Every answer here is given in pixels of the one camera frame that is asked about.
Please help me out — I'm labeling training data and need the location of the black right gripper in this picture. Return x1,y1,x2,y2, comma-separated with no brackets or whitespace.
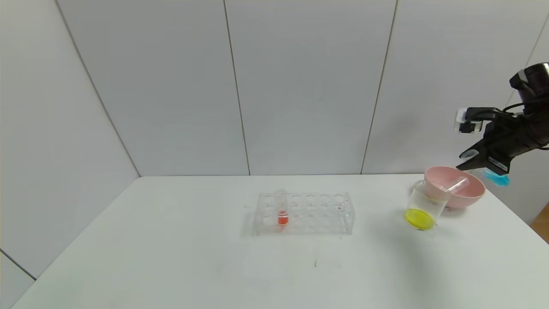
455,120,540,176

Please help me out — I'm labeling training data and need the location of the test tube with yellow pigment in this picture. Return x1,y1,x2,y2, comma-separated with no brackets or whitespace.
446,177,470,194

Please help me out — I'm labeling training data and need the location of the test tube with blue pigment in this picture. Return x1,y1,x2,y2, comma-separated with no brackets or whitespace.
465,148,511,187

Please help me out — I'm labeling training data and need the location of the clear glass beaker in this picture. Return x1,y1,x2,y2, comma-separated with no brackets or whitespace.
404,180,449,231

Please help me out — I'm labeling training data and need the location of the clear plastic test tube rack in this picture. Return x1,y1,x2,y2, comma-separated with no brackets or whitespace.
252,192,355,236

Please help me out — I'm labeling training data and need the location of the test tube with red pigment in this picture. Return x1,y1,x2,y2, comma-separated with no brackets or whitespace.
275,189,289,227

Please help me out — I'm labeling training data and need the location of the pink bowl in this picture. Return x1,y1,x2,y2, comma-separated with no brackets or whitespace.
423,167,486,209

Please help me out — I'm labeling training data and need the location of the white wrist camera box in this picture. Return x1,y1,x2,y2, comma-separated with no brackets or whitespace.
455,108,483,133

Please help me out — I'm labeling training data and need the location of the black camera cable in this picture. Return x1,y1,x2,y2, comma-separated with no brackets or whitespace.
498,101,541,117

